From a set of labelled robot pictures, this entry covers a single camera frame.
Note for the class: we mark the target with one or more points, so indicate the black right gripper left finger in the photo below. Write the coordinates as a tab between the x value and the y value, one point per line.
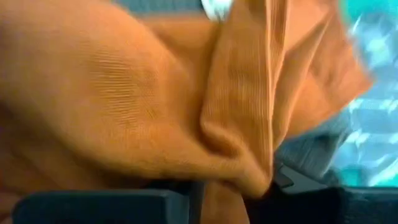
109	208

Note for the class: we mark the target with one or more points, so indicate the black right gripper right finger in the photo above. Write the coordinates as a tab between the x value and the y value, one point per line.
326	208

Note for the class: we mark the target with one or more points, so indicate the dark gray microfiber towel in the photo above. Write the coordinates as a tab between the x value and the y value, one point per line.
311	149

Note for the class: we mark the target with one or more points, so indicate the clear plastic bin with label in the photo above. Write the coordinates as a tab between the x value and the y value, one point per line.
376	124

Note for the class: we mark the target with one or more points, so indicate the orange microfiber towel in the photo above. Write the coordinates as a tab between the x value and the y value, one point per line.
124	93

